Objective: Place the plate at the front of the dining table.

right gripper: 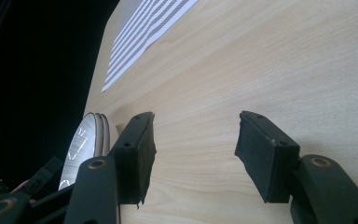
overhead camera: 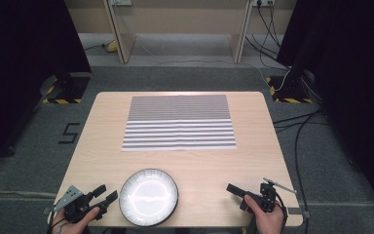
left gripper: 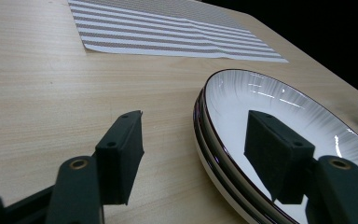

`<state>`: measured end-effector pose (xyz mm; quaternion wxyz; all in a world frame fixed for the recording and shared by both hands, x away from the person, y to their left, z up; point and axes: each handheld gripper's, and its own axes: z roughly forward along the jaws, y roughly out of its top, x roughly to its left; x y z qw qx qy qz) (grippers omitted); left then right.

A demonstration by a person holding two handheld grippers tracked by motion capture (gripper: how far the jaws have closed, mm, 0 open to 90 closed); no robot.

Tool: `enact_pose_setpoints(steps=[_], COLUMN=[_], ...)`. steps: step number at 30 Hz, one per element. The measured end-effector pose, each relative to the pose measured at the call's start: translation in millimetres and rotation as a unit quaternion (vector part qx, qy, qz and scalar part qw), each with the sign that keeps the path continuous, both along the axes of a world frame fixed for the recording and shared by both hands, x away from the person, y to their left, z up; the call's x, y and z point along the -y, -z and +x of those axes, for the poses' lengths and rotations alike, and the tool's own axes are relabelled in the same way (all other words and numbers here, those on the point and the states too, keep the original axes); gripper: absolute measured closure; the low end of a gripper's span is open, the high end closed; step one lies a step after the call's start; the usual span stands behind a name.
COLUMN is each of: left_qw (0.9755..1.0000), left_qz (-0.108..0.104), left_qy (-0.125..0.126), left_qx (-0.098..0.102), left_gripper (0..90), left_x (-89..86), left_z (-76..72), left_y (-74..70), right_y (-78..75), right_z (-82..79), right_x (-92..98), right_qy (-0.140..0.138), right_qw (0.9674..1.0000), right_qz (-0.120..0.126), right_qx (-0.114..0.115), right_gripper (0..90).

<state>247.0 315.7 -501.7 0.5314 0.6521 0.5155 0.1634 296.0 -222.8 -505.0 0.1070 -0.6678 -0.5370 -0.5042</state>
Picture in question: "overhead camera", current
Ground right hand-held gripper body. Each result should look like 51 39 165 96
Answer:
247 177 297 214

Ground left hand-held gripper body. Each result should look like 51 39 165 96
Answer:
53 184 108 224

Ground white plate with dark rim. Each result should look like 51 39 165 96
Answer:
118 168 179 227

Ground person's left hand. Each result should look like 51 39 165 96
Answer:
52 207 101 234

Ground person's right hand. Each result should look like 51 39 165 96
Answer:
243 194 285 234

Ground grey striped placemat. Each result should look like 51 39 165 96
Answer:
121 95 238 152

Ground black stand base hazard tape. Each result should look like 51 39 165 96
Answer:
266 75 315 104
42 75 91 105

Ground yellow plug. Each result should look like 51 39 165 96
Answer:
105 40 119 54

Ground dark curtain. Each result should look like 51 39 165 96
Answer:
0 0 93 175
276 0 374 223

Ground wooden desk leg panel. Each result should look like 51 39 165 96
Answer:
228 0 253 64
102 0 137 64

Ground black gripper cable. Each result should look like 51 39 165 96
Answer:
273 190 289 227

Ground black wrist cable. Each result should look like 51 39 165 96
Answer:
47 211 66 234

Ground black floor cables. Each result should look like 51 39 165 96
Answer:
272 108 326 230

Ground thin white cable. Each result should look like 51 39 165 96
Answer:
140 42 292 93

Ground black cables from outlet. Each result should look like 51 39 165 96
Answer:
244 3 290 71

